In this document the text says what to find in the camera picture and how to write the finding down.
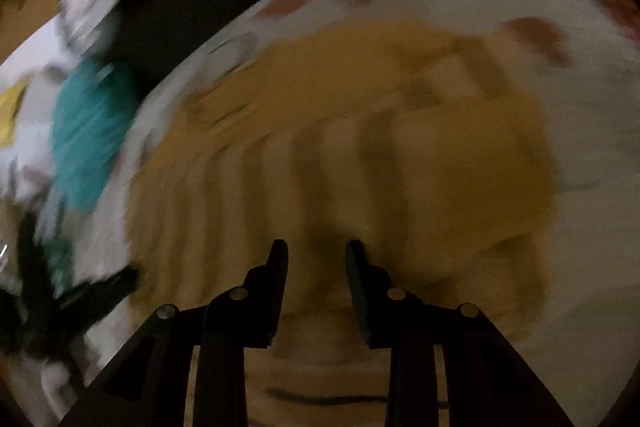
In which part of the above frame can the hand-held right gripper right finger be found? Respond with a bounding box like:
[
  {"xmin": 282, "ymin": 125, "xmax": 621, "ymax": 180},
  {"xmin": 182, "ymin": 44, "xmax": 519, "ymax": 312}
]
[{"xmin": 344, "ymin": 239, "xmax": 577, "ymax": 427}]

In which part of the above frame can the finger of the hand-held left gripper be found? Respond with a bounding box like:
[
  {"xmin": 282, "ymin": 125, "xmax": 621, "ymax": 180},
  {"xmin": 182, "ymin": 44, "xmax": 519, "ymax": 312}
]
[{"xmin": 56, "ymin": 267, "xmax": 141, "ymax": 314}]

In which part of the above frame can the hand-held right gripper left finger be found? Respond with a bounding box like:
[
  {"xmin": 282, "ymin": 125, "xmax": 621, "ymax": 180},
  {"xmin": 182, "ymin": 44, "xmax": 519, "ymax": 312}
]
[{"xmin": 59, "ymin": 239, "xmax": 290, "ymax": 427}]

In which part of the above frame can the mustard yellow cloth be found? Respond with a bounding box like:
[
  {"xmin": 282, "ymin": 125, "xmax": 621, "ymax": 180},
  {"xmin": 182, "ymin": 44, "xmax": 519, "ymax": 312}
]
[{"xmin": 125, "ymin": 21, "xmax": 562, "ymax": 427}]

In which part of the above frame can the teal cloth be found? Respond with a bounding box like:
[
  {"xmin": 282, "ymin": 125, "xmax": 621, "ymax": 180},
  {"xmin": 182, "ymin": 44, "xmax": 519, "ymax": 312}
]
[{"xmin": 50, "ymin": 56, "xmax": 147, "ymax": 214}]

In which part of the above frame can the white cloth with yellow patch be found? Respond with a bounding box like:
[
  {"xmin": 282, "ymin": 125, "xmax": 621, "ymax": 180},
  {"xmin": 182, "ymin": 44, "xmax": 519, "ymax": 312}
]
[{"xmin": 0, "ymin": 16, "xmax": 68, "ymax": 208}]

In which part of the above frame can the pale printed blanket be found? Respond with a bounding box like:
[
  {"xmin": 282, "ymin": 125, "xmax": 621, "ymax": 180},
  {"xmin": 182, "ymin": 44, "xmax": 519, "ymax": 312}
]
[{"xmin": 85, "ymin": 0, "xmax": 640, "ymax": 427}]

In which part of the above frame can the black cloth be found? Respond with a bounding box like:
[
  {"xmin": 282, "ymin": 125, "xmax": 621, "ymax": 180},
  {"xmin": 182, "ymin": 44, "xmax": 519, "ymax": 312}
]
[{"xmin": 100, "ymin": 0, "xmax": 272, "ymax": 94}]

